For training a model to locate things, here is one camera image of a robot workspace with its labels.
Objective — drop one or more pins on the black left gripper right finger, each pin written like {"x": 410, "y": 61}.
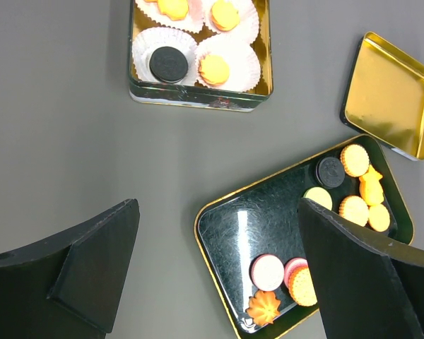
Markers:
{"x": 367, "y": 285}

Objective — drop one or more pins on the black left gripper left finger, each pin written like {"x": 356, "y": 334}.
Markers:
{"x": 69, "y": 285}

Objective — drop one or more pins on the gold tin lid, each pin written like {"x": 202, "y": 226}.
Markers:
{"x": 385, "y": 96}

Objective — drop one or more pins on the black sandwich cookie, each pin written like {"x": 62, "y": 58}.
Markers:
{"x": 330, "y": 172}
{"x": 168, "y": 64}

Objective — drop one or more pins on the orange rose cookie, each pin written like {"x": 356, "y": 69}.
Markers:
{"x": 214, "y": 69}

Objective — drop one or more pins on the orange round bumpy cookie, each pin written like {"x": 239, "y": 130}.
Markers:
{"x": 224, "y": 15}

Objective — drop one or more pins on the orange fish cookie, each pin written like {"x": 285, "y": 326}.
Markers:
{"x": 371, "y": 190}
{"x": 173, "y": 9}

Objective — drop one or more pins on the yellow dotted cracker cookie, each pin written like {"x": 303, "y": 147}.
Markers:
{"x": 301, "y": 287}

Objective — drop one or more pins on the plain orange round cookie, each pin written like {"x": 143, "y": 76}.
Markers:
{"x": 379, "y": 218}

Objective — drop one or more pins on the pink sandwich cookie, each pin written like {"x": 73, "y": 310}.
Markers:
{"x": 267, "y": 272}
{"x": 294, "y": 263}

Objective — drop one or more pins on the yellow dotted cracker middle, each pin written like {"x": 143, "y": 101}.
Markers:
{"x": 354, "y": 209}

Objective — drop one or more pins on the yellow dotted cracker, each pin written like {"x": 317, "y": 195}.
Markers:
{"x": 355, "y": 160}
{"x": 354, "y": 209}

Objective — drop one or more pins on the green macaron cookie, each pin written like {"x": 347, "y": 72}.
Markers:
{"x": 319, "y": 195}

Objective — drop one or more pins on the orange star piped cookie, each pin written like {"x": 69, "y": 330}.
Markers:
{"x": 263, "y": 307}

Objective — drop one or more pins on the black gold-rimmed tray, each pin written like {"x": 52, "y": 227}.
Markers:
{"x": 261, "y": 218}

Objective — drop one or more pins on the yellow dotted cracker top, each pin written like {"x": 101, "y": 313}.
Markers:
{"x": 355, "y": 160}

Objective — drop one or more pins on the white paper cup front right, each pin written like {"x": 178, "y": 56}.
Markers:
{"x": 245, "y": 69}

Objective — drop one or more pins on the white paper cup front left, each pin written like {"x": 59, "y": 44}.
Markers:
{"x": 147, "y": 41}

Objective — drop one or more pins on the dark green cookie tin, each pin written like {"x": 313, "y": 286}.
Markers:
{"x": 199, "y": 96}

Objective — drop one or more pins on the white paper cup back right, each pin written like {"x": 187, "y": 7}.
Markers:
{"x": 248, "y": 28}

